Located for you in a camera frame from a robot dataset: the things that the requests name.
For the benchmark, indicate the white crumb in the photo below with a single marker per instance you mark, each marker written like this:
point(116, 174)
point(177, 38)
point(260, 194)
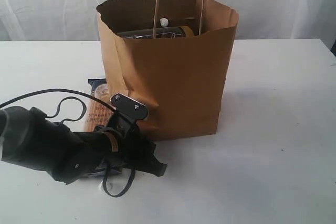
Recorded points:
point(164, 22)

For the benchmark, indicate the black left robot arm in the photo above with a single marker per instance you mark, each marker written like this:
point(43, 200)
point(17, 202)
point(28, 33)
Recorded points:
point(30, 139)

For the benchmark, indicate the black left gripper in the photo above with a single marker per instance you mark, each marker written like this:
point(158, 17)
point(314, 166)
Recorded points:
point(134, 149)

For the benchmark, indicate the white backdrop curtain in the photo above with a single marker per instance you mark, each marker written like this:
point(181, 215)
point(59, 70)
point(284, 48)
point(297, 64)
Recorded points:
point(52, 6)

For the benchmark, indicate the large brown paper bag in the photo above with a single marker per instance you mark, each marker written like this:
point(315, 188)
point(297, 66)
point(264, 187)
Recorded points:
point(180, 80)

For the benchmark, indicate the spaghetti packet with Italian flag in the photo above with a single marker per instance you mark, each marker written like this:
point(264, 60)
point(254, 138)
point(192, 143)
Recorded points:
point(97, 118)

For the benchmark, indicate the clear jar with yellow lid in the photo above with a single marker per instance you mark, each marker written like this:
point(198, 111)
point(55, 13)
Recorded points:
point(163, 32)

